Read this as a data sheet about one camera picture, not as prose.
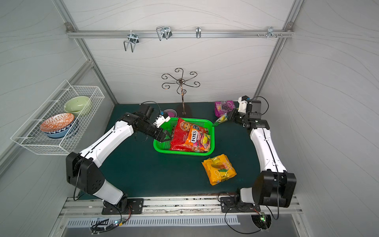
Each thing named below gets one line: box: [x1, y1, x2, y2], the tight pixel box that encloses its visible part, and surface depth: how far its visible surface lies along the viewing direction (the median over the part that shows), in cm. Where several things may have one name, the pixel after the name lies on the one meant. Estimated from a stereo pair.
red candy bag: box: [169, 117, 196, 153], surface depth 93 cm
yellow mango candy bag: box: [201, 154, 237, 186], surface depth 82 cm
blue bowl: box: [43, 120, 76, 139], surface depth 58 cm
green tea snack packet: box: [213, 113, 229, 127], surface depth 86 cm
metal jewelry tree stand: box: [161, 68, 201, 116], surface depth 92 cm
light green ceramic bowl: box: [63, 96, 91, 118], surface depth 73 cm
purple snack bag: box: [214, 100, 236, 118], surface depth 113 cm
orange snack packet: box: [185, 124, 211, 153], surface depth 89 cm
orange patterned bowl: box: [39, 113, 75, 133], surface depth 64 cm
